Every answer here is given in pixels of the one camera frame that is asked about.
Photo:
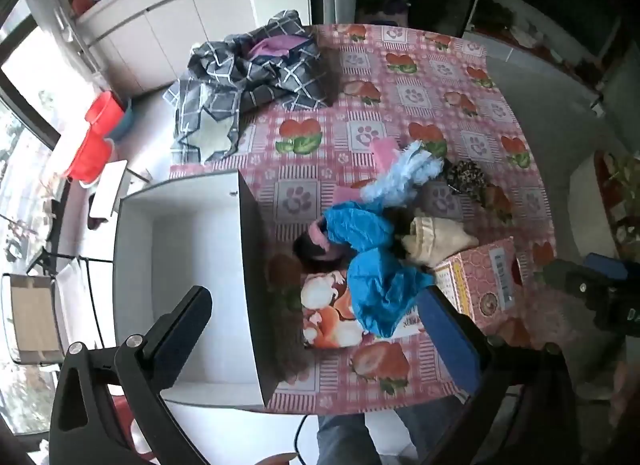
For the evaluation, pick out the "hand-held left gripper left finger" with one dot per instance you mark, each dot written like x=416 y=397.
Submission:
x=180 y=335

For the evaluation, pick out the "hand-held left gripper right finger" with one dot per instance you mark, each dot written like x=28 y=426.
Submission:
x=445 y=340

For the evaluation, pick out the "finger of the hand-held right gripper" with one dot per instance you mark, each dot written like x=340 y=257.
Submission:
x=570 y=277
x=605 y=265

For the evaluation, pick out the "white drawer box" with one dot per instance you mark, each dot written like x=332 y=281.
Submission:
x=185 y=265

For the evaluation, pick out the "cream knit hat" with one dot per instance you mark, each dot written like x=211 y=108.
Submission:
x=440 y=240

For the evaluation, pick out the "leopard print scrunchie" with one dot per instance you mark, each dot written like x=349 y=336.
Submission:
x=465 y=177

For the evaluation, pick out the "light blue fluffy duster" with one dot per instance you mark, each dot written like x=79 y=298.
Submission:
x=400 y=177

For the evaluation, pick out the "pink cardboard box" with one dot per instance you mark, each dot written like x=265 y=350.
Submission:
x=480 y=280

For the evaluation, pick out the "blue crumpled cloth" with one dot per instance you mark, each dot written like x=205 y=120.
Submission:
x=380 y=285

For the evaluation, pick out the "red plastic stool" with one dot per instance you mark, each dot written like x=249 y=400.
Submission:
x=132 y=425

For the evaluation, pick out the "orange and white printed box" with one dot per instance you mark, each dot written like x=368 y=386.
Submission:
x=325 y=315

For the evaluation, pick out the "person's jeans legs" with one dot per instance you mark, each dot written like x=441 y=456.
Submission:
x=350 y=440

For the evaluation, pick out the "black plush with pink band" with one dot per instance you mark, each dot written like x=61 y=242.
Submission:
x=312 y=252

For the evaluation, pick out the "white square stool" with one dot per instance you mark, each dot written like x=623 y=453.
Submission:
x=112 y=187

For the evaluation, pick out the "red plastic bucket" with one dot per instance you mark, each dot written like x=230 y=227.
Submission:
x=90 y=160
x=105 y=112

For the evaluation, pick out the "blue plastic basin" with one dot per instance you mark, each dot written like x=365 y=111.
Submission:
x=124 y=117

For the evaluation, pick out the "grey plaid quilt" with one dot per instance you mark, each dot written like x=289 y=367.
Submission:
x=240 y=90

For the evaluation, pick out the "pink strawberry printed tablecloth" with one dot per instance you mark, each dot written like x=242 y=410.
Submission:
x=380 y=95

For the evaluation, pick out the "purple cloth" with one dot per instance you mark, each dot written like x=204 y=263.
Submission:
x=272 y=46

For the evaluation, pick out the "white cabinet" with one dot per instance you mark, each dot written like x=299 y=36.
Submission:
x=165 y=30

